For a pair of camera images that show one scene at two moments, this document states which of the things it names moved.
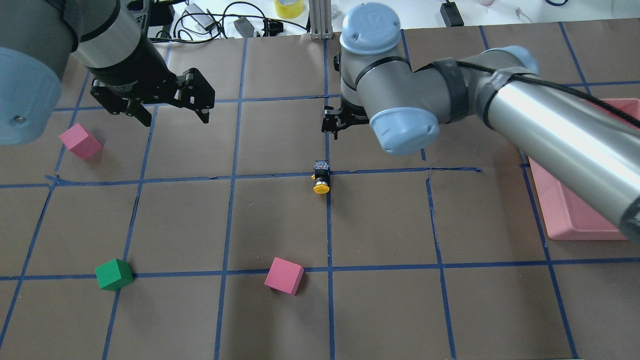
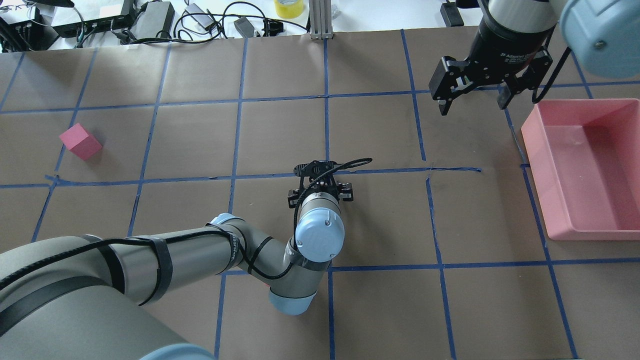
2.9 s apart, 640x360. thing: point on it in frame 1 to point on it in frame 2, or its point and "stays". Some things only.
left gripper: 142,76 to 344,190
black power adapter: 451,14 stays
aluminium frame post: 320,19 stays
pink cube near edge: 80,141 stays
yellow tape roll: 289,9 stays
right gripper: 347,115 to 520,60
